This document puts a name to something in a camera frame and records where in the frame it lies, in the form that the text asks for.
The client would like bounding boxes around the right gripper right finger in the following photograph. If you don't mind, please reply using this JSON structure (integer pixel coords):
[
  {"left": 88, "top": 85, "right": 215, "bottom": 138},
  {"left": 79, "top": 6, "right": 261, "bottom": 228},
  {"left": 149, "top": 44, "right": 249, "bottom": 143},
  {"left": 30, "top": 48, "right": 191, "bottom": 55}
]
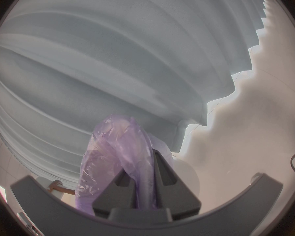
[{"left": 153, "top": 149, "right": 202, "bottom": 219}]

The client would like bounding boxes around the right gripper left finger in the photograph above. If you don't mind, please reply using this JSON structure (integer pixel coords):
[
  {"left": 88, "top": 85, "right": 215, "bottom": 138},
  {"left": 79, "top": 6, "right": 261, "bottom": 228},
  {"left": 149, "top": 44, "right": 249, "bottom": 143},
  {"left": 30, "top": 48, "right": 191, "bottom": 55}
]
[{"left": 92, "top": 169, "right": 138, "bottom": 220}]

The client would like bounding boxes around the purple plastic bag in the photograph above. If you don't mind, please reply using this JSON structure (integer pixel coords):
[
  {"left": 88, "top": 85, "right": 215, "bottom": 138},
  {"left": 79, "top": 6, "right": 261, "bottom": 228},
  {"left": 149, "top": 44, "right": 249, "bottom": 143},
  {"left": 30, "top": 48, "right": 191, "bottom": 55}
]
[{"left": 75, "top": 115, "right": 174, "bottom": 216}]

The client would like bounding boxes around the white cushioned wooden chair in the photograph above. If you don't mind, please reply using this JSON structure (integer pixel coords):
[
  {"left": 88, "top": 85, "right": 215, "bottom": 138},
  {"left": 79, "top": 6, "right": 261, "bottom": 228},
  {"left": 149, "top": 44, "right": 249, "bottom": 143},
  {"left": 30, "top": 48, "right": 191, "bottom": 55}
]
[{"left": 36, "top": 176, "right": 77, "bottom": 202}]

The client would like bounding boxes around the white curtain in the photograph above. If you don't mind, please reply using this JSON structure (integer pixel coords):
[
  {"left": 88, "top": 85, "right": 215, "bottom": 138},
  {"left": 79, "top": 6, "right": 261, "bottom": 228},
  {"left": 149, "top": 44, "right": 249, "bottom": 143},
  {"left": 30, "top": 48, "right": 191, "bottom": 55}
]
[{"left": 0, "top": 0, "right": 267, "bottom": 179}]

